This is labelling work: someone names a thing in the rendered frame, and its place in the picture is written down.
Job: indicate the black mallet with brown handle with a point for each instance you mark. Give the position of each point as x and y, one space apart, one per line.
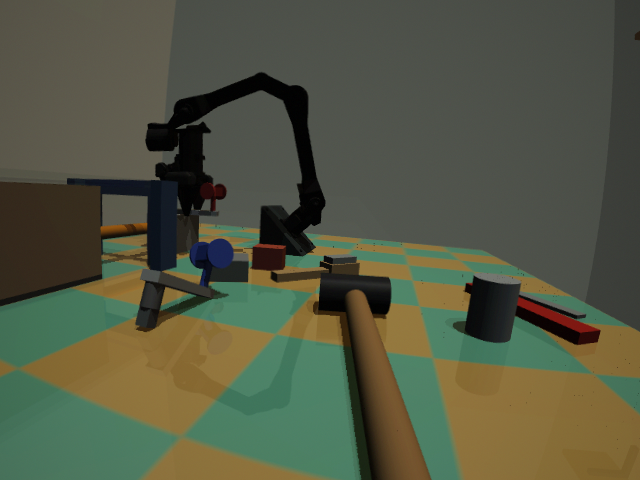
393 450

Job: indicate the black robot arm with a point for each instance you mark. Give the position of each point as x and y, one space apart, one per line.
164 137

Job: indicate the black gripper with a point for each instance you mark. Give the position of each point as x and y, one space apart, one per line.
190 178

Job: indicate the grey cylinder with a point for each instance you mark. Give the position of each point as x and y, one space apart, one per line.
492 307

